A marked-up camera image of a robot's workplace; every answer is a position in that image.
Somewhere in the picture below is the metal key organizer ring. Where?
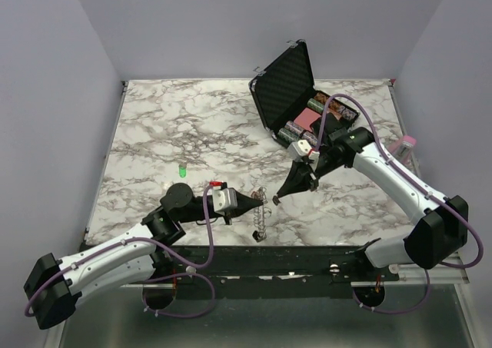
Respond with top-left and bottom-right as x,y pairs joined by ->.
249,186 -> 273,242

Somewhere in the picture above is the green key tag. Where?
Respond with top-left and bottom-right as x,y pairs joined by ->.
178,164 -> 187,178

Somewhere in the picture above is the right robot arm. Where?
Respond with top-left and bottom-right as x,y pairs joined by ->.
273,118 -> 468,280

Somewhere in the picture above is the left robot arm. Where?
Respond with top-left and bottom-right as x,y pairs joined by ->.
23,181 -> 264,330

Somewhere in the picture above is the pink card deck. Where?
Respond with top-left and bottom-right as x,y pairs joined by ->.
294,108 -> 321,131

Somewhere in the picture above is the pink holder block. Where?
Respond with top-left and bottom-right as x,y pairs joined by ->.
387,135 -> 417,167

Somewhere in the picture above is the black poker chip case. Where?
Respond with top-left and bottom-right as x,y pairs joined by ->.
248,39 -> 361,149

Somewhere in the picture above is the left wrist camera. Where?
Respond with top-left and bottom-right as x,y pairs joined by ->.
212,187 -> 237,214

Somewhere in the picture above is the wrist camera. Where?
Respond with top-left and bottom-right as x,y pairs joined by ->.
212,187 -> 237,214
288,140 -> 320,164

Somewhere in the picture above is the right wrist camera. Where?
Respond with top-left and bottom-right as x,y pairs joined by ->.
288,140 -> 320,164

